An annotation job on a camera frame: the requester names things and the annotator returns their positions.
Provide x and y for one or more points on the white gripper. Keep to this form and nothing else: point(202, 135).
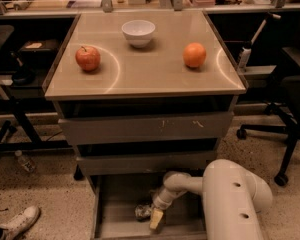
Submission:
point(160, 202)

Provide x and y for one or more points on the silver 7up can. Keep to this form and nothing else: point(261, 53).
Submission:
point(143, 212)

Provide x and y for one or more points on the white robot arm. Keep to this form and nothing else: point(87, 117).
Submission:
point(232, 196)

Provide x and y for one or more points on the bottom grey open drawer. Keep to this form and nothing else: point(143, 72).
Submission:
point(117, 196)

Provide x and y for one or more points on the middle grey drawer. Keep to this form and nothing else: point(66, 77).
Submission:
point(145, 163)

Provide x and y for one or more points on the top grey drawer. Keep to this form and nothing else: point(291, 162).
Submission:
point(146, 128)

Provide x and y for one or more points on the grey drawer cabinet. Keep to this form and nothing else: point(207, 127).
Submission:
point(145, 81)

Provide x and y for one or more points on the plastic water bottle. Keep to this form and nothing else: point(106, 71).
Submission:
point(25, 161)

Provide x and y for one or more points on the white sneaker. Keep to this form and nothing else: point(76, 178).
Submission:
point(20, 223)

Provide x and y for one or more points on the orange fruit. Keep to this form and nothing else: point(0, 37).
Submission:
point(194, 55)

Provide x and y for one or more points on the black office chair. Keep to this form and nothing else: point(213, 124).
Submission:
point(285, 82)

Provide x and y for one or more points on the red apple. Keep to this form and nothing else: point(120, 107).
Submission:
point(88, 58)

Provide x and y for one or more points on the white bowl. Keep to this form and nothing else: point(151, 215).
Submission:
point(138, 33)

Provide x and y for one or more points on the black joystick device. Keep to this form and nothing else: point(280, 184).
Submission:
point(24, 74)

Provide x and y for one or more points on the black box with label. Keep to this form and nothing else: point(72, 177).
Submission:
point(40, 49)

